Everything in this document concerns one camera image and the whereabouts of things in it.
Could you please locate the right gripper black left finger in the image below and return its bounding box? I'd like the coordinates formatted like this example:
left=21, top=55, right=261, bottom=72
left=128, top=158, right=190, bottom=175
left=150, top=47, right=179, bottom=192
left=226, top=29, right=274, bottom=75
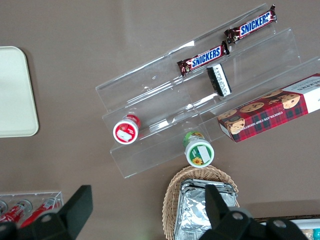
left=15, top=184, right=94, bottom=240

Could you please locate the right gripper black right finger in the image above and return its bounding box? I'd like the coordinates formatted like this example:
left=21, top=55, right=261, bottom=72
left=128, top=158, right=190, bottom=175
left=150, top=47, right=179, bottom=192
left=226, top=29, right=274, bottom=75
left=199, top=183, right=259, bottom=240

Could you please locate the oval light wicker basket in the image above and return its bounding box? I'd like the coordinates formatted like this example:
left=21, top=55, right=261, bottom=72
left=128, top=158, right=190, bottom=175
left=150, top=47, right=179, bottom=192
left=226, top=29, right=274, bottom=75
left=161, top=164, right=241, bottom=240

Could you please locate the beige plastic tray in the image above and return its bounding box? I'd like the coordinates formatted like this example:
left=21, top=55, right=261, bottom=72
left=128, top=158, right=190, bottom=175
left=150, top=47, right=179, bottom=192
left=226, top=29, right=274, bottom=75
left=0, top=45, right=40, bottom=138

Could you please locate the stack of foil trays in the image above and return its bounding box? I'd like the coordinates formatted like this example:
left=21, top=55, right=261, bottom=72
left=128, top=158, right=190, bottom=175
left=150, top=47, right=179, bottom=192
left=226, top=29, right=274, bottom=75
left=174, top=178, right=239, bottom=240

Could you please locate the red cola bottle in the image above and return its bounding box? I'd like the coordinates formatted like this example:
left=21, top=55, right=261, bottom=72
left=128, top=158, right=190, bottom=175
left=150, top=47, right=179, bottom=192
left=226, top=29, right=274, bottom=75
left=19, top=196, right=61, bottom=229
left=0, top=199, right=34, bottom=224

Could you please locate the clear acrylic bottle rack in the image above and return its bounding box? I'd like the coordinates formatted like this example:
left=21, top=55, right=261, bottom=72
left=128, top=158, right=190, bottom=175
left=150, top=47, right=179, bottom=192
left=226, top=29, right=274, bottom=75
left=0, top=190, right=64, bottom=227

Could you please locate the green lidded cup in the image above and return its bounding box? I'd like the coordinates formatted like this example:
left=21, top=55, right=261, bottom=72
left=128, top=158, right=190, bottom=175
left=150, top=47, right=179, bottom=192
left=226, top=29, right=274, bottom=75
left=182, top=131, right=215, bottom=168

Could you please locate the red lidded cup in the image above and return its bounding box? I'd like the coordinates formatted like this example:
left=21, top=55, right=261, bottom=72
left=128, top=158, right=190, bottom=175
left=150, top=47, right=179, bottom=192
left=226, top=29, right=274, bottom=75
left=112, top=114, right=142, bottom=145

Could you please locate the red tartan cookie box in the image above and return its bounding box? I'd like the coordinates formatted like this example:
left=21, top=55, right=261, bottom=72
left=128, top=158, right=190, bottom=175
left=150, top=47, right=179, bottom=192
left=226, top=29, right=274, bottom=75
left=217, top=72, right=320, bottom=144

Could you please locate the clear acrylic stepped stand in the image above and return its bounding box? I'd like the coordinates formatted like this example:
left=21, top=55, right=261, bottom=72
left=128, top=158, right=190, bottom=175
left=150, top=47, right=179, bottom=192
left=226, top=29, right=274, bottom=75
left=94, top=2, right=320, bottom=179

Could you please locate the small black white box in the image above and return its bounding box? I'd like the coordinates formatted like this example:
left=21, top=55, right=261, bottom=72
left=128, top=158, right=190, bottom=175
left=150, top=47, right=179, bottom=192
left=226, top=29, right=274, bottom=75
left=206, top=63, right=233, bottom=98

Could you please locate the Snickers chocolate bar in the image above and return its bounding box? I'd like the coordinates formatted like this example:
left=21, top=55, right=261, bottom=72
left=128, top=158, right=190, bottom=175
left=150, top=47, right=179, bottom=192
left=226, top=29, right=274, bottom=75
left=176, top=40, right=230, bottom=77
left=223, top=3, right=278, bottom=45

